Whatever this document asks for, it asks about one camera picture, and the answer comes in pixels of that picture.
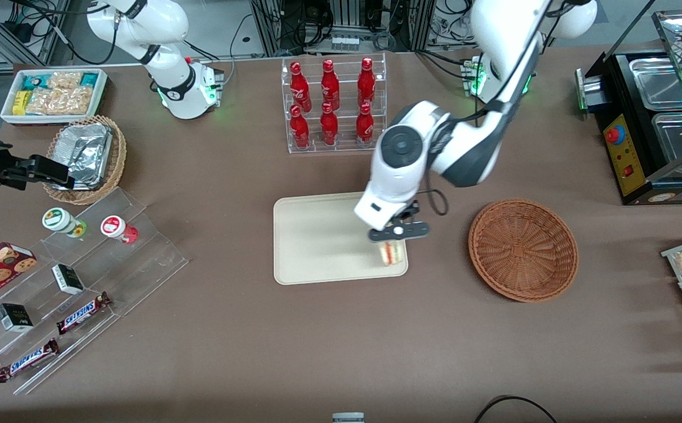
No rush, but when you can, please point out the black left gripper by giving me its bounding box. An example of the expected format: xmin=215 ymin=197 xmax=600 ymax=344
xmin=389 ymin=200 xmax=422 ymax=225

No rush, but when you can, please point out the triangular sandwich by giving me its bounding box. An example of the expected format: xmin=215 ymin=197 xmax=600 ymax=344
xmin=378 ymin=240 xmax=407 ymax=266

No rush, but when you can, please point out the tan wicker basket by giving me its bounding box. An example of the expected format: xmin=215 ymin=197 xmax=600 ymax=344
xmin=43 ymin=115 xmax=127 ymax=206

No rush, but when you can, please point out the beige plastic tray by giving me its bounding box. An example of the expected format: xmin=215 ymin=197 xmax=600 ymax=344
xmin=273 ymin=191 xmax=409 ymax=286

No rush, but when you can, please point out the round brown wicker basket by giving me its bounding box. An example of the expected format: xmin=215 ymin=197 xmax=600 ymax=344
xmin=468 ymin=199 xmax=579 ymax=303

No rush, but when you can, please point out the silver foil container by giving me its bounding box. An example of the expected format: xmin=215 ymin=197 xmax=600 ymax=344
xmin=52 ymin=122 xmax=113 ymax=190

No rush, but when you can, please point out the green lidded cup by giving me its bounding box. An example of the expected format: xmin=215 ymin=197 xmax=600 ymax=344
xmin=42 ymin=207 xmax=88 ymax=238

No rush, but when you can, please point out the large clear cracker bag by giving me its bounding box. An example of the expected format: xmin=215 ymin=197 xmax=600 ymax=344
xmin=26 ymin=87 xmax=93 ymax=116

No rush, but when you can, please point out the white rectangular snack bin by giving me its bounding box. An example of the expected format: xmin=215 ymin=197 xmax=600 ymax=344
xmin=0 ymin=68 xmax=108 ymax=126

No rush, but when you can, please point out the red lidded cup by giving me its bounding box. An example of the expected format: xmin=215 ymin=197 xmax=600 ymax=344
xmin=101 ymin=216 xmax=139 ymax=244

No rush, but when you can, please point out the clear acrylic bottle rack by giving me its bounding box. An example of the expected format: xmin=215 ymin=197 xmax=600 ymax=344
xmin=281 ymin=52 xmax=387 ymax=155

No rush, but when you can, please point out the red cola bottle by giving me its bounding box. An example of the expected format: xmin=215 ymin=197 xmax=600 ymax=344
xmin=290 ymin=105 xmax=310 ymax=149
xmin=357 ymin=57 xmax=376 ymax=108
xmin=290 ymin=61 xmax=312 ymax=112
xmin=321 ymin=59 xmax=340 ymax=111
xmin=320 ymin=102 xmax=339 ymax=146
xmin=356 ymin=102 xmax=375 ymax=147

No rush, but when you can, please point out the small clear cracker bag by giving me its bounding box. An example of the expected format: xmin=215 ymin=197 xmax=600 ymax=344
xmin=47 ymin=72 xmax=83 ymax=92

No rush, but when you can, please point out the small black box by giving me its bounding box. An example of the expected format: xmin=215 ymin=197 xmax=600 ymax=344
xmin=0 ymin=303 xmax=34 ymax=333
xmin=52 ymin=264 xmax=85 ymax=296

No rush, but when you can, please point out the clear acrylic stepped display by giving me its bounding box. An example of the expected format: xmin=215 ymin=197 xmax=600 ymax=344
xmin=0 ymin=187 xmax=189 ymax=395

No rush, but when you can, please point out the snickers chocolate bar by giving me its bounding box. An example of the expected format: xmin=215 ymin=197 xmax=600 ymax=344
xmin=56 ymin=292 xmax=112 ymax=335
xmin=0 ymin=338 xmax=60 ymax=384

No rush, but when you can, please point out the black food warmer machine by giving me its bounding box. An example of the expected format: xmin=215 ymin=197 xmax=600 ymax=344
xmin=595 ymin=9 xmax=682 ymax=206

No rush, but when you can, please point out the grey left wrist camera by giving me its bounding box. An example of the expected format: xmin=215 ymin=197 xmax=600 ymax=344
xmin=369 ymin=222 xmax=430 ymax=243

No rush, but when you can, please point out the black cable loop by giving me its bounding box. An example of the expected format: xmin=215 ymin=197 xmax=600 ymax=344
xmin=473 ymin=395 xmax=559 ymax=423

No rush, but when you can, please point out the aluminium frame rack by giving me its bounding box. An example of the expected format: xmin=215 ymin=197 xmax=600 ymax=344
xmin=251 ymin=0 xmax=436 ymax=56

